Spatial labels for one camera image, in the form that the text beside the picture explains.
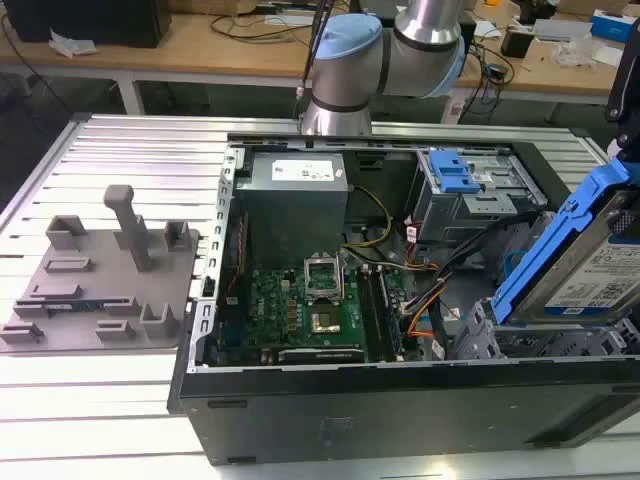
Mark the hard disk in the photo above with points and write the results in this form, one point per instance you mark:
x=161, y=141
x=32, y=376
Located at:
x=585, y=250

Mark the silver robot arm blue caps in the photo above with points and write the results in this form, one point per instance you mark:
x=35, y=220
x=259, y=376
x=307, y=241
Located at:
x=350, y=65

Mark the blue cardboard box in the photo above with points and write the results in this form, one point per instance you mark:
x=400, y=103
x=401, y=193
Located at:
x=615, y=25

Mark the flat grey tray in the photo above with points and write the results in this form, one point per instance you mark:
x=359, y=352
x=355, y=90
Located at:
x=560, y=30

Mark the small black box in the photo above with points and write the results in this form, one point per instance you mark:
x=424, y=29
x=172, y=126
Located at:
x=516, y=44

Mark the blue drive cage latch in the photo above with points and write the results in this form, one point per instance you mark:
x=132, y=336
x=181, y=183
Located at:
x=452, y=172

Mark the silver drive cage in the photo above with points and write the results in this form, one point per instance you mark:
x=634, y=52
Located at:
x=450, y=215

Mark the black RAM slots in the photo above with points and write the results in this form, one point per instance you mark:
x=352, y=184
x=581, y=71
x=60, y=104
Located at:
x=376, y=315

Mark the grey power supply unit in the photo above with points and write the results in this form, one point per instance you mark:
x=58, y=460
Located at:
x=292, y=220

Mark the CPU socket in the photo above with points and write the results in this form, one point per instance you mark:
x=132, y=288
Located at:
x=326, y=322

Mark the black open PC case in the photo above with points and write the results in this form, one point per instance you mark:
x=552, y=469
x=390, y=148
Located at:
x=400, y=415

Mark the black graphics card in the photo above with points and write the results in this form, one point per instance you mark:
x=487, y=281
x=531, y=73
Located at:
x=320, y=356

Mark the green motherboard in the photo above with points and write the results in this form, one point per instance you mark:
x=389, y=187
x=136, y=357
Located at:
x=272, y=315

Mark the wooden desk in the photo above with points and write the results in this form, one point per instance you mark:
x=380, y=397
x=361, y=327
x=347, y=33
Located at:
x=200, y=57

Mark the black box on desk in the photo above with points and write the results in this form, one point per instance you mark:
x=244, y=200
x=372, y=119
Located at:
x=90, y=22

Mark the grey parts rack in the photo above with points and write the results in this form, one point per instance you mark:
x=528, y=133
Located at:
x=100, y=280

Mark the RAM stick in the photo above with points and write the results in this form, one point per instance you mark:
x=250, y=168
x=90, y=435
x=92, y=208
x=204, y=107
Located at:
x=75, y=305

